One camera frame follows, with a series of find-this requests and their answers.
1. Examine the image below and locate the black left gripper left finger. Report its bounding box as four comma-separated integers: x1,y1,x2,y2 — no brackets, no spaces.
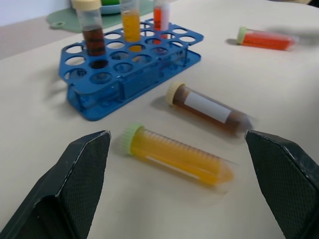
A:
0,129,112,239

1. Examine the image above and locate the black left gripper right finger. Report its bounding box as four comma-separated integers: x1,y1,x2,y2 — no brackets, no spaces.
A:
244,129,319,239

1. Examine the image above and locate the brown liquid tube, white label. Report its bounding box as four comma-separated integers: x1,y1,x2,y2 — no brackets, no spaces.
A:
165,81,255,137

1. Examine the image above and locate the yellow liquid tube, green cap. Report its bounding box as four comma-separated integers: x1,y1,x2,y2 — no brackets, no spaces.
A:
120,122,235,194

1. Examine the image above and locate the blue test tube rack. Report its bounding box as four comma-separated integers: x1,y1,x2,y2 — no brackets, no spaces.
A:
58,17,204,122

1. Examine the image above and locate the orange liquid tube, green cap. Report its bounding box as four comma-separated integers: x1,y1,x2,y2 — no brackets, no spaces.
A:
236,26,299,52

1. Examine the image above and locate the brown liquid tube, cream cap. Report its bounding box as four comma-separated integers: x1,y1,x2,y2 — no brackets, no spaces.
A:
72,0,108,69

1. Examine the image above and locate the red liquid tube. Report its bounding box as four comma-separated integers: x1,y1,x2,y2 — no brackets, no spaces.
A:
153,0,173,39

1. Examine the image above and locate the pale green silicone mat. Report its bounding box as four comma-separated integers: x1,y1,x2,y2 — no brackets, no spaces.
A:
47,0,175,33

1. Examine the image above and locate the light blue plate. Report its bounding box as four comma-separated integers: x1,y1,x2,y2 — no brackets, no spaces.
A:
99,0,157,15

